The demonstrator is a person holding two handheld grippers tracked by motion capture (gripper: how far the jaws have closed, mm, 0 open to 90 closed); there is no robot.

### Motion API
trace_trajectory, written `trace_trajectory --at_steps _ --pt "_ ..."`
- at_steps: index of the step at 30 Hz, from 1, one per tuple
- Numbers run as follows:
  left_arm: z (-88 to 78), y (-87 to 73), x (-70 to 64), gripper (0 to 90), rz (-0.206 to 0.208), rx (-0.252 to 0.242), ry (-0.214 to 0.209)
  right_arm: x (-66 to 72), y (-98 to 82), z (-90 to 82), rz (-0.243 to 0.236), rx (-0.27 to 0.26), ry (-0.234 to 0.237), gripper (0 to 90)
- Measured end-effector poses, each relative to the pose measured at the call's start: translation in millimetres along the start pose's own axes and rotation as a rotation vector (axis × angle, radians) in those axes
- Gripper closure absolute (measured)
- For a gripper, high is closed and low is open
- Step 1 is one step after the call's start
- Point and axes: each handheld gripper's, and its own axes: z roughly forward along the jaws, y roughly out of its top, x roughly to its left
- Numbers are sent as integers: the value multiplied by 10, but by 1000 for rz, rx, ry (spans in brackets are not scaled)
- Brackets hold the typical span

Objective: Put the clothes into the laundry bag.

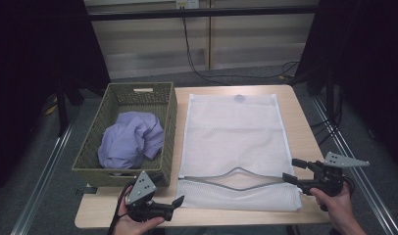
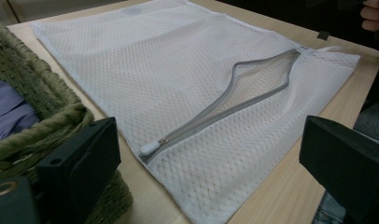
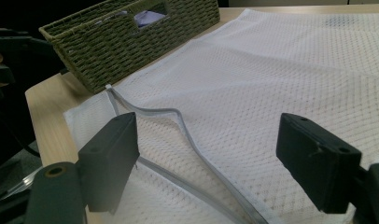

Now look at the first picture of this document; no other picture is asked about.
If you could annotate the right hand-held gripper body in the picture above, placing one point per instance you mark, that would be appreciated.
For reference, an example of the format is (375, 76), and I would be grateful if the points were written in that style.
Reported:
(327, 181)

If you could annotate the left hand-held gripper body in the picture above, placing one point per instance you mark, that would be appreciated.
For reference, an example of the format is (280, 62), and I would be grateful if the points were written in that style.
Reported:
(141, 189)

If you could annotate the purple shirt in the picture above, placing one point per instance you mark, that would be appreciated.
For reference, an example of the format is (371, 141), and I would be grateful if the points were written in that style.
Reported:
(128, 142)

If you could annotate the green woven basket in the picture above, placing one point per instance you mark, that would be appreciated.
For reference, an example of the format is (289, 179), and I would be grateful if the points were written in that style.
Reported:
(99, 147)

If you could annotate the white mesh laundry bag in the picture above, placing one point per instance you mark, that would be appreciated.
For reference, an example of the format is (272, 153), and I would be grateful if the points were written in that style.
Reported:
(236, 137)

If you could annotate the person's right hand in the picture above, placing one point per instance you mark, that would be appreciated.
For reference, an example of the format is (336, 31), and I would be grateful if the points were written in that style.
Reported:
(337, 205)

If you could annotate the person's left hand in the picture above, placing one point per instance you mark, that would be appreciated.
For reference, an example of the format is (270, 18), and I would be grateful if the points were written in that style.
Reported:
(131, 226)

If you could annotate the grey tape piece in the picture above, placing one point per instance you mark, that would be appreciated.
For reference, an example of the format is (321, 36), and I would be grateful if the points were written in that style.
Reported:
(87, 190)

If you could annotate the black metal stand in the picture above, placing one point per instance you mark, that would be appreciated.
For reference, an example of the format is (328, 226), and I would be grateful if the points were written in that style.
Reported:
(61, 107)

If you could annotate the dark curtain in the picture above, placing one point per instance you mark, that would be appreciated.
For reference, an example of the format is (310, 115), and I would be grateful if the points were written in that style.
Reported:
(367, 65)
(30, 65)

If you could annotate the yellow floor object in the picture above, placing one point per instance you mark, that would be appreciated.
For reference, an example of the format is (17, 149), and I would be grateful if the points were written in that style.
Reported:
(50, 106)

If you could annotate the black horizontal bar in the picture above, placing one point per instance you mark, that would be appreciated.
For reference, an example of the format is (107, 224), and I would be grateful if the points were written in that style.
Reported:
(220, 13)

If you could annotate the metal floor rail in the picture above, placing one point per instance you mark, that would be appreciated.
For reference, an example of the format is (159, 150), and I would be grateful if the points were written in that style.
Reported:
(40, 182)
(376, 196)

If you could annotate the white wall socket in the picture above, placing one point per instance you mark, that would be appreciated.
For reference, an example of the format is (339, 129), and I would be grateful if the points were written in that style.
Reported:
(187, 4)

